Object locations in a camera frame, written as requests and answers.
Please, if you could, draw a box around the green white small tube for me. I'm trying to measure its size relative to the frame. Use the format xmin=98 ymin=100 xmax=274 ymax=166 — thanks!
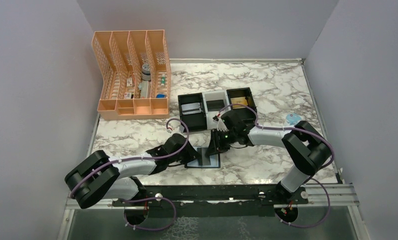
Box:
xmin=160 ymin=74 xmax=166 ymax=87

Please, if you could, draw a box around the white middle card bin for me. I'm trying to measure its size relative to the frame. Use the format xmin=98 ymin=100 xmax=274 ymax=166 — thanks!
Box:
xmin=202 ymin=90 xmax=230 ymax=130

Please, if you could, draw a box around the black card bin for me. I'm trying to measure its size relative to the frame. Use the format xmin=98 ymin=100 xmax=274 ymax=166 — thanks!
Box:
xmin=177 ymin=93 xmax=208 ymax=132
xmin=226 ymin=87 xmax=258 ymax=124

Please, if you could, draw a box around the grey flat box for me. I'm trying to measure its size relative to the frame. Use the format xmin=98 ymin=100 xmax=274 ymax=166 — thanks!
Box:
xmin=139 ymin=80 xmax=151 ymax=99

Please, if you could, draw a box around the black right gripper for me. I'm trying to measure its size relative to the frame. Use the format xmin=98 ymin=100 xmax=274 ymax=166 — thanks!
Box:
xmin=206 ymin=127 xmax=237 ymax=155

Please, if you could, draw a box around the black card back side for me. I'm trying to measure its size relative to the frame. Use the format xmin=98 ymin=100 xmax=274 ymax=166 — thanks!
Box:
xmin=197 ymin=147 xmax=215 ymax=168

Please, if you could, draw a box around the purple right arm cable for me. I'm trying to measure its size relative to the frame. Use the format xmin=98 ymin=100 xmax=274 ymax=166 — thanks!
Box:
xmin=213 ymin=103 xmax=336 ymax=229

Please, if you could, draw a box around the peach plastic file organizer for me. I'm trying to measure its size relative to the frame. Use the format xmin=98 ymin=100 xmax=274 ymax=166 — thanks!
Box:
xmin=91 ymin=29 xmax=172 ymax=121

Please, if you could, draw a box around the black left card bin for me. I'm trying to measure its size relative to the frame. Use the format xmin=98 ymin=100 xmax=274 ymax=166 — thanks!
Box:
xmin=177 ymin=93 xmax=208 ymax=132

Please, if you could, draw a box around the black mounting rail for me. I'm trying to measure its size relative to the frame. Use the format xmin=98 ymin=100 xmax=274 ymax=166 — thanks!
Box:
xmin=112 ymin=184 xmax=309 ymax=218

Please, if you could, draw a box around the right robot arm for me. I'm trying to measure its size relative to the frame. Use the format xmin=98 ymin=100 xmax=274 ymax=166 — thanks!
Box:
xmin=205 ymin=110 xmax=334 ymax=204

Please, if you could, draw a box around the black leather card holder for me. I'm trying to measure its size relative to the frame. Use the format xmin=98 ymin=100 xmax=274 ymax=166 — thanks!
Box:
xmin=184 ymin=146 xmax=221 ymax=169

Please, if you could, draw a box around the gold credit card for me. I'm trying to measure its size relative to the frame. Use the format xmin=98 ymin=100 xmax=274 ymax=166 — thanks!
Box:
xmin=231 ymin=97 xmax=248 ymax=106

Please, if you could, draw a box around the blue nail clipper package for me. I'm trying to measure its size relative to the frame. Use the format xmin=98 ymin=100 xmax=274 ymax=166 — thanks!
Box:
xmin=283 ymin=113 xmax=303 ymax=127

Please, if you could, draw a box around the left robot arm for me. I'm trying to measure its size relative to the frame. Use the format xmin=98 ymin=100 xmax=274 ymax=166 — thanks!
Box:
xmin=64 ymin=133 xmax=202 ymax=209

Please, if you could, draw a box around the silver card in left bin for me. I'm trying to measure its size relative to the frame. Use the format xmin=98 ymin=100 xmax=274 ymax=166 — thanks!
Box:
xmin=181 ymin=102 xmax=202 ymax=115

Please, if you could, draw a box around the black right card bin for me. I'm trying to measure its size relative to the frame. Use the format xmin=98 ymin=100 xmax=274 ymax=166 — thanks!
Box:
xmin=226 ymin=87 xmax=258 ymax=124

